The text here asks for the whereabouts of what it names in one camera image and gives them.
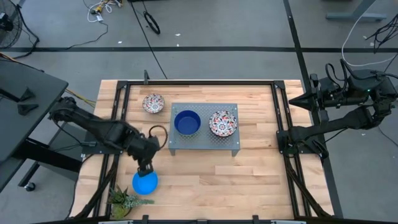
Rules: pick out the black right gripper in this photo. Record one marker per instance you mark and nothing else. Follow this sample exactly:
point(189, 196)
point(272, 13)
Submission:
point(332, 93)

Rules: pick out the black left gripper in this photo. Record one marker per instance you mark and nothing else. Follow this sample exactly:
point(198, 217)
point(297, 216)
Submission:
point(144, 151)

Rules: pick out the light blue plastic bowl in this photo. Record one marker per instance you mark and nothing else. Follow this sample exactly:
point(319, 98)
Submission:
point(146, 186)

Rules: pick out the dark blue plastic bowl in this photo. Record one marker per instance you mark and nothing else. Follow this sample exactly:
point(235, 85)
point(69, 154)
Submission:
point(187, 123)

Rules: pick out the floral patterned navy bowl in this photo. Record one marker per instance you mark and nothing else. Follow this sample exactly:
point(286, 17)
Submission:
point(223, 123)
point(153, 103)

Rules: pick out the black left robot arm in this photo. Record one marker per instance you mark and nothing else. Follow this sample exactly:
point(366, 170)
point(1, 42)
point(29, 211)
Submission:
point(93, 124)

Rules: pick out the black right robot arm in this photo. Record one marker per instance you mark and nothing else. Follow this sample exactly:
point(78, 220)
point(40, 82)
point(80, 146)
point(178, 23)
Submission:
point(342, 123)

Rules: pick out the small potted succulent plant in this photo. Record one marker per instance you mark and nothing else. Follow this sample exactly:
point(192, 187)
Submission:
point(122, 199)

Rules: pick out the grey perforated metal shelf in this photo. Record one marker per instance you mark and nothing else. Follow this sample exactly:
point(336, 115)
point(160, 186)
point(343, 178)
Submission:
point(205, 140)

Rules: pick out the grey desk foot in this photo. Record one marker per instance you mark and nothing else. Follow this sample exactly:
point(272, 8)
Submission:
point(354, 16)

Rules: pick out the black desk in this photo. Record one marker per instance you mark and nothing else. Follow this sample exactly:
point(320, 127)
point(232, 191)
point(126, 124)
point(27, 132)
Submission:
point(25, 109)

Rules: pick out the black floor fan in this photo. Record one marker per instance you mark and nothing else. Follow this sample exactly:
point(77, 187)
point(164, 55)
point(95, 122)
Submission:
point(14, 31)

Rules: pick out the black triangular bracket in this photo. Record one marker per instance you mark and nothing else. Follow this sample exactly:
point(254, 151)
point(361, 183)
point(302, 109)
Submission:
point(28, 109)
point(28, 95)

